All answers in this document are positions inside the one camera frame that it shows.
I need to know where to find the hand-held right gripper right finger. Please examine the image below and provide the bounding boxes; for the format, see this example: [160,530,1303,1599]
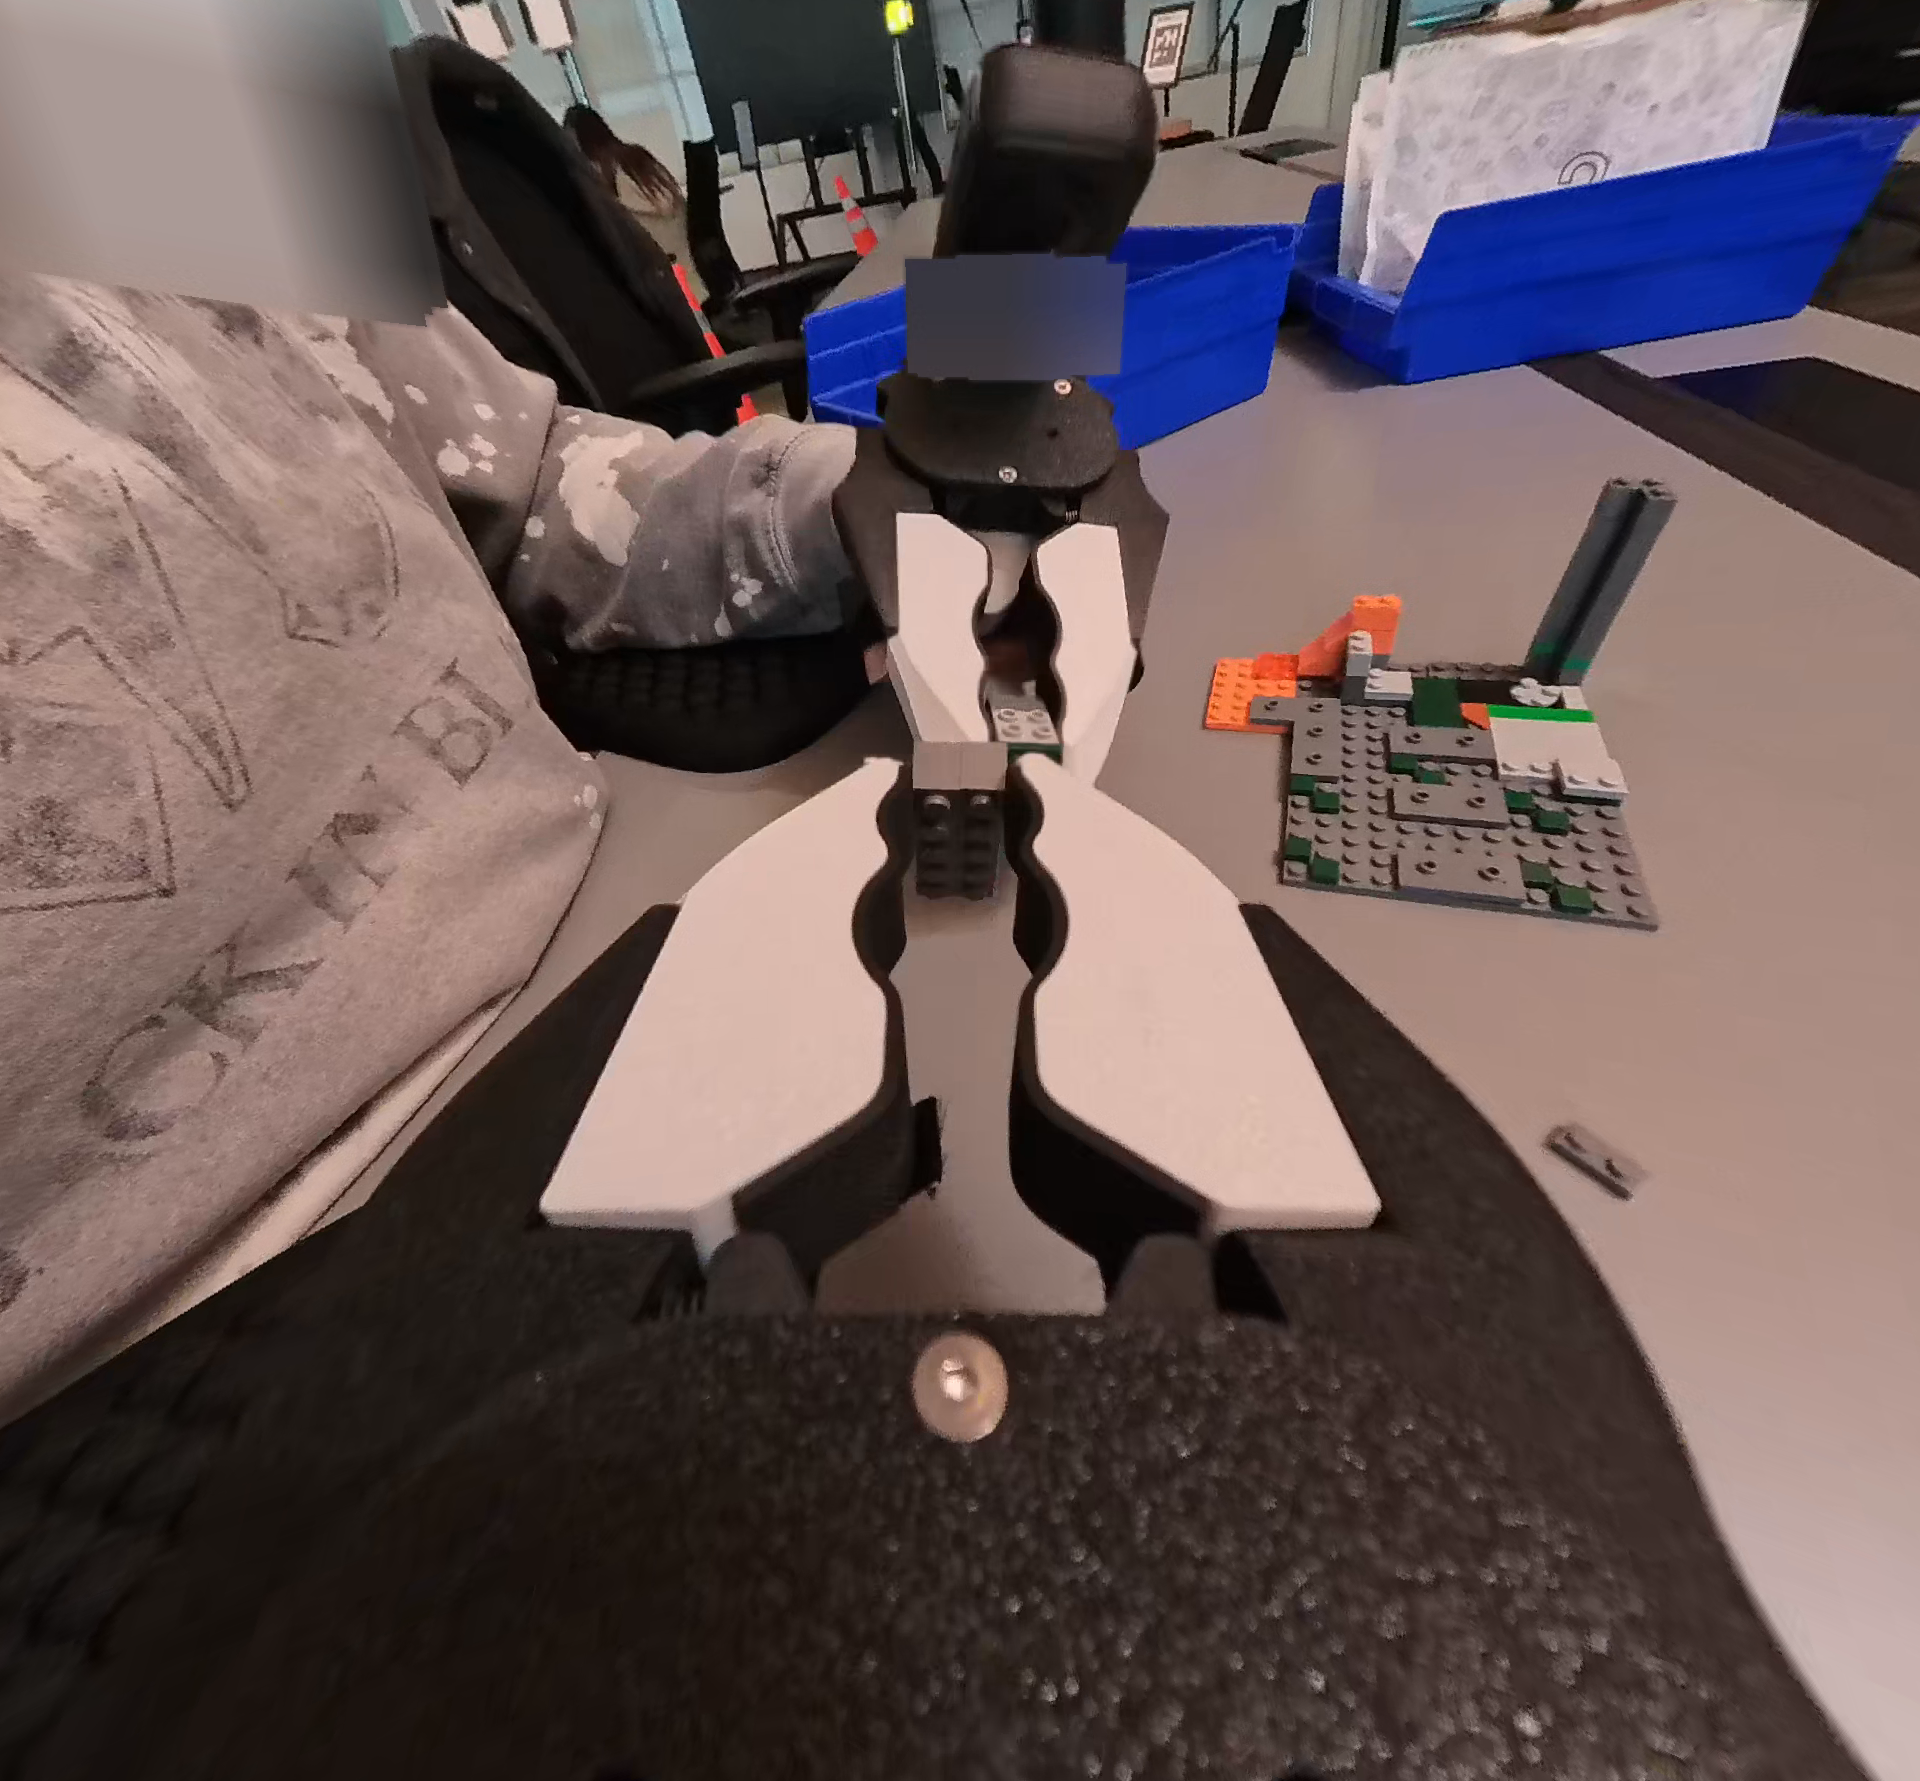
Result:
[1006,754,1383,1309]

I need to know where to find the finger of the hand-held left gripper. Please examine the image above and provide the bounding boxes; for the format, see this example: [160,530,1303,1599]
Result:
[1032,530,1134,778]
[886,511,1004,783]

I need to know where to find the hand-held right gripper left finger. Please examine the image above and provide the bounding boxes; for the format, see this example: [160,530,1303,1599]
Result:
[540,754,941,1309]

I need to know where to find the grey lego wall section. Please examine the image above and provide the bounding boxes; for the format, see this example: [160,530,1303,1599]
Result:
[910,680,1071,903]

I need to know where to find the blue plastic bin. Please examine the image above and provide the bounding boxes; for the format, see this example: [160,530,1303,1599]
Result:
[803,219,1299,452]
[1290,113,1920,387]

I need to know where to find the white printed paper bag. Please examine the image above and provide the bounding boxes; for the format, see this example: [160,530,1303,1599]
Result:
[1340,73,1390,287]
[1356,0,1812,298]

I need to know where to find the partly built grey lego model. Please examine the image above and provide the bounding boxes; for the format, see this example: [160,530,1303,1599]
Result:
[1204,480,1679,930]

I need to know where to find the person's left forearm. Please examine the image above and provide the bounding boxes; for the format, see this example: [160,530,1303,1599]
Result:
[433,371,858,654]

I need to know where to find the small grey lego plate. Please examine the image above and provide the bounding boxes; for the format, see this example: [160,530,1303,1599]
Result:
[1543,1125,1649,1200]

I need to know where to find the black mesh armrest pad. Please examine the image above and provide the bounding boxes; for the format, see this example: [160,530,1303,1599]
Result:
[537,626,903,774]

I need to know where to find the black jacket on chair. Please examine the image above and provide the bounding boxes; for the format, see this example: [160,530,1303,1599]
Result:
[394,35,818,434]

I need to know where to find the grey splattered hoodie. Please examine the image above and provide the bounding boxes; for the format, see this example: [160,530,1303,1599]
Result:
[0,271,610,1422]

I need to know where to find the black wall screen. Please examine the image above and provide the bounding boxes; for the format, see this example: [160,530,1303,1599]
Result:
[672,0,941,160]

